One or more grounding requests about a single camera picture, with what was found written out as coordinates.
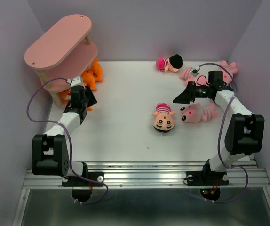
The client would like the pink striped plush middle back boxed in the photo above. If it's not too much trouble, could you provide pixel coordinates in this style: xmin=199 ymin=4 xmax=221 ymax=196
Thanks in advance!
xmin=180 ymin=67 xmax=208 ymax=86

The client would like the orange shark plush back-facing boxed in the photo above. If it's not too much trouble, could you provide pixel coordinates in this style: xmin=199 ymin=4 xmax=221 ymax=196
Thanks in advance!
xmin=59 ymin=89 xmax=93 ymax=112

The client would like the doll plush black hair far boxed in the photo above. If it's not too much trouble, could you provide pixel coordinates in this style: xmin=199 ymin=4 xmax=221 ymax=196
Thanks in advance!
xmin=156 ymin=54 xmax=183 ymax=72

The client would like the pink three-tier wooden shelf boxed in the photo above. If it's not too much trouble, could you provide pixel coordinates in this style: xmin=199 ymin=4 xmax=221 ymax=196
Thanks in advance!
xmin=24 ymin=14 xmax=98 ymax=108

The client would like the orange shark plush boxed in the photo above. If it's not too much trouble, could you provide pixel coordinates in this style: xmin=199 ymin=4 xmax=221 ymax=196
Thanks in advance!
xmin=81 ymin=71 xmax=97 ymax=91

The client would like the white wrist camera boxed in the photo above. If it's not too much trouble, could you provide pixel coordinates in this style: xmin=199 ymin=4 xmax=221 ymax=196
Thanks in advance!
xmin=70 ymin=76 xmax=84 ymax=88
xmin=190 ymin=66 xmax=200 ymax=77

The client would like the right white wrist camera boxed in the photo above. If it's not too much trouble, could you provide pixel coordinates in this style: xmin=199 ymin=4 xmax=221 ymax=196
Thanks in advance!
xmin=190 ymin=66 xmax=200 ymax=77

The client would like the aluminium mounting rail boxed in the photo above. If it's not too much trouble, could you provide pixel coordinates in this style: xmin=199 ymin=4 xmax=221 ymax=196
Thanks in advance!
xmin=23 ymin=161 xmax=270 ymax=189

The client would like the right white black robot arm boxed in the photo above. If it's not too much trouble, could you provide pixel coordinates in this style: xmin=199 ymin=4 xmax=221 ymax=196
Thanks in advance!
xmin=173 ymin=71 xmax=265 ymax=186

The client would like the pink axolotl plush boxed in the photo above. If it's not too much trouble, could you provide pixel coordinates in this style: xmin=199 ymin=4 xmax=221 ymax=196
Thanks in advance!
xmin=180 ymin=103 xmax=219 ymax=123
xmin=220 ymin=60 xmax=238 ymax=85

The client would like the orange shark plush mouth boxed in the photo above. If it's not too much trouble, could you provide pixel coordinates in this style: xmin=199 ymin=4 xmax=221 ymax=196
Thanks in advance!
xmin=88 ymin=58 xmax=103 ymax=82

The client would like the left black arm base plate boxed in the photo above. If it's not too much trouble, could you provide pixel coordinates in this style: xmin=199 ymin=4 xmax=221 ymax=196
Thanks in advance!
xmin=62 ymin=171 xmax=104 ymax=188

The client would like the doll plush pink striped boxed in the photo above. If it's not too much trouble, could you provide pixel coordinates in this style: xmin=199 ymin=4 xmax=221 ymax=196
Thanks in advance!
xmin=152 ymin=103 xmax=175 ymax=133

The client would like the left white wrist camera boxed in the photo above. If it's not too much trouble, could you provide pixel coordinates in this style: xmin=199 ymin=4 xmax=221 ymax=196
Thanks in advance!
xmin=70 ymin=76 xmax=84 ymax=88

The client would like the pink axolotl plush front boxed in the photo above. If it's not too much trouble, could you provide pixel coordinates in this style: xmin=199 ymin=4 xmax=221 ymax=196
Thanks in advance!
xmin=180 ymin=103 xmax=219 ymax=123

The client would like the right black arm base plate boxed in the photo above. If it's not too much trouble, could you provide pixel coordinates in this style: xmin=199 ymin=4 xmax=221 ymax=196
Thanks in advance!
xmin=183 ymin=171 xmax=229 ymax=186

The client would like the pink axolotl plush far right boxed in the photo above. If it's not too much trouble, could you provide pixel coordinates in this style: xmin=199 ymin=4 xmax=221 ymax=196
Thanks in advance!
xmin=220 ymin=60 xmax=238 ymax=85

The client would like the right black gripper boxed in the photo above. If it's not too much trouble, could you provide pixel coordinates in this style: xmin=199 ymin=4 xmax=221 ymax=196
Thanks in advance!
xmin=173 ymin=81 xmax=211 ymax=104

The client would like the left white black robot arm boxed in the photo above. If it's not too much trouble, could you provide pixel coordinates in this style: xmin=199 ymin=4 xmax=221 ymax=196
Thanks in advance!
xmin=32 ymin=85 xmax=97 ymax=177

